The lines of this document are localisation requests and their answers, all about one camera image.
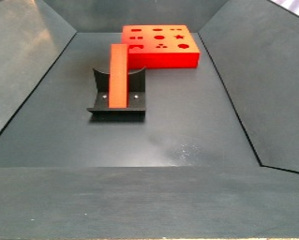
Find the red arch foam block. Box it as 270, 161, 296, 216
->
110, 44, 129, 109

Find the black curved fixture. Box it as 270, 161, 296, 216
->
88, 68, 147, 114

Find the orange foam shape board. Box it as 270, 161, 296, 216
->
122, 25, 201, 68

